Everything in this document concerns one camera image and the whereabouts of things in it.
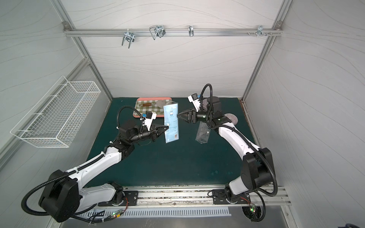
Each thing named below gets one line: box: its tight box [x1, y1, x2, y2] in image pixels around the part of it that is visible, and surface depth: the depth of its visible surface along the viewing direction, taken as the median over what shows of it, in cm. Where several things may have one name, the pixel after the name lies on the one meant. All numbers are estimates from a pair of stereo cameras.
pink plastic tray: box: [132, 96, 173, 118], surface depth 117 cm
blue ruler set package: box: [163, 101, 180, 143], surface depth 74 cm
